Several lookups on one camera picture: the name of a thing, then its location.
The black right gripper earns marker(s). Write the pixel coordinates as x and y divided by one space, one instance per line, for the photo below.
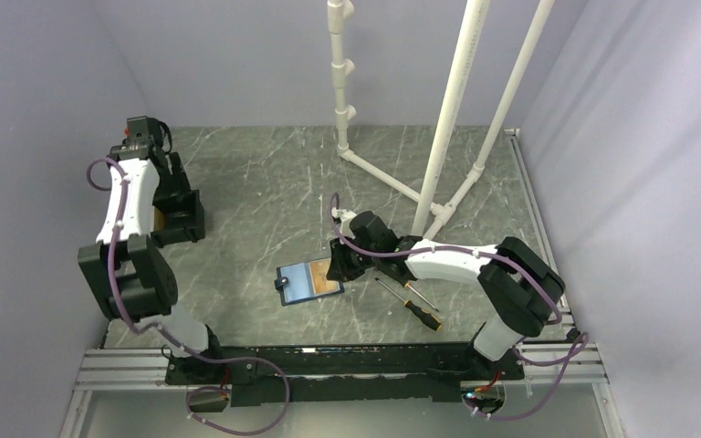
340 268

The dark blue card holder wallet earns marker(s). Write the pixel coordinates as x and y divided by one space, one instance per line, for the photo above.
294 286

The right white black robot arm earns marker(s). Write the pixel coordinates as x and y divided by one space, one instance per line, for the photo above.
521 287

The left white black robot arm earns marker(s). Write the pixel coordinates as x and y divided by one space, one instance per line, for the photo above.
152 204

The black card storage box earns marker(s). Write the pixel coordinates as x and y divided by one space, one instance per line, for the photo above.
181 213

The upper yellow black screwdriver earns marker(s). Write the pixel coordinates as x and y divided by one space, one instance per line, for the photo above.
409 286

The yellow black screwdriver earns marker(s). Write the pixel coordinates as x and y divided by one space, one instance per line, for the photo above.
409 286
425 317

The lower yellow black screwdriver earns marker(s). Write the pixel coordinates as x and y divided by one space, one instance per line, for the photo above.
425 317

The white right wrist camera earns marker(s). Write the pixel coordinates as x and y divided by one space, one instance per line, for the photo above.
342 215

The white PVC pipe frame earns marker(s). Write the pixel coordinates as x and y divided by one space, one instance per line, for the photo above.
431 217

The aluminium extrusion rail frame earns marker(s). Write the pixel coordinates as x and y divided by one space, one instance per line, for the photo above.
572 360

